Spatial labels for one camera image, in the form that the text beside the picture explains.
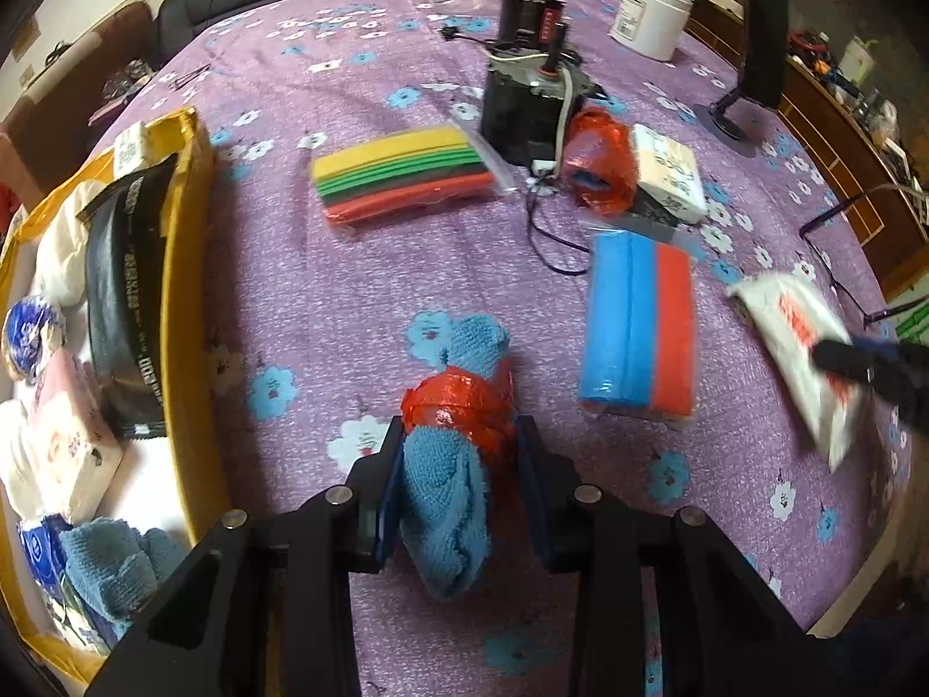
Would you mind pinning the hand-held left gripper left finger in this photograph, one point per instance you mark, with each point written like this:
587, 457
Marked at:
388, 508

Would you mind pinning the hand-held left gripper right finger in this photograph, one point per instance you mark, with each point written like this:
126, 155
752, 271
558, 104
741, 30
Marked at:
528, 494

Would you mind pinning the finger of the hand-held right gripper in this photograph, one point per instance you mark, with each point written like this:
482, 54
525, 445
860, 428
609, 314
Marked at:
842, 357

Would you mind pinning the white tissue pack red print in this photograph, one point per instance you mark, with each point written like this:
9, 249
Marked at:
791, 334

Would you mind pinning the blue towel with red wrap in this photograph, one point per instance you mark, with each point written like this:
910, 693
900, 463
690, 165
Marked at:
453, 465

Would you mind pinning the blue and red sponge pack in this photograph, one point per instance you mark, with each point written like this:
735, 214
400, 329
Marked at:
639, 327

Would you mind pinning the yellow cardboard box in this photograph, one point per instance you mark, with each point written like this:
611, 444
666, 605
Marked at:
190, 305

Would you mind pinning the red plastic bag blue contents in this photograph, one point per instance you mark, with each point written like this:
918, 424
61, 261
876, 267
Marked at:
599, 160

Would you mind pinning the pink tissue pack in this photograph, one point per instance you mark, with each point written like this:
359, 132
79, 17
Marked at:
72, 435

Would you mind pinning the multicolour foam strip pack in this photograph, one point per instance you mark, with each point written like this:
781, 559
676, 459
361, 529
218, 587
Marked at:
406, 174

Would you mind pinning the black packet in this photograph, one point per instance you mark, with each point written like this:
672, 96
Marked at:
123, 290

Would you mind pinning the blue print tissue pack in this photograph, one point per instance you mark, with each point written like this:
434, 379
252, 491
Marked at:
40, 548
33, 334

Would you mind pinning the white plastic bag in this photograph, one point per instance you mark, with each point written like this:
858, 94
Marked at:
18, 457

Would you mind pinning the white cloth bundle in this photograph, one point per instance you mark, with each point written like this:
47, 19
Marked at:
69, 247

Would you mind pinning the small white printed packet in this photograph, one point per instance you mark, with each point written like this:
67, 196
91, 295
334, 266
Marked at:
134, 149

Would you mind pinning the purple floral tablecloth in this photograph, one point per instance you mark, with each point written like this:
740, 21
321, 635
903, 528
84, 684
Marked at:
326, 305

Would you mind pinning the wooden sideboard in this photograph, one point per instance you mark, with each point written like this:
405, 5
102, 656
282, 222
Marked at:
834, 123

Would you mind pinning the black monitor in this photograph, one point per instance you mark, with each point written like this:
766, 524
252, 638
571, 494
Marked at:
762, 29

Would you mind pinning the black electric motor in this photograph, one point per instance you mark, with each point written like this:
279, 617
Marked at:
519, 116

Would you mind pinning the white plastic jar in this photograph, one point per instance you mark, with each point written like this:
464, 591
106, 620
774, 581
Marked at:
649, 14

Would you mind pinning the dark roller device cork top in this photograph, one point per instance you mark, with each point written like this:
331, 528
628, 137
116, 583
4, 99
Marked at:
533, 14

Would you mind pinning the brown armchair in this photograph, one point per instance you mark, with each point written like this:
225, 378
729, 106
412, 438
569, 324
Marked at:
65, 65

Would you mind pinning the black frame glasses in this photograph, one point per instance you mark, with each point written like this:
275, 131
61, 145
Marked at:
804, 232

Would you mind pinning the small framed wall certificate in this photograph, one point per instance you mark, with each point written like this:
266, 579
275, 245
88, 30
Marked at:
27, 36

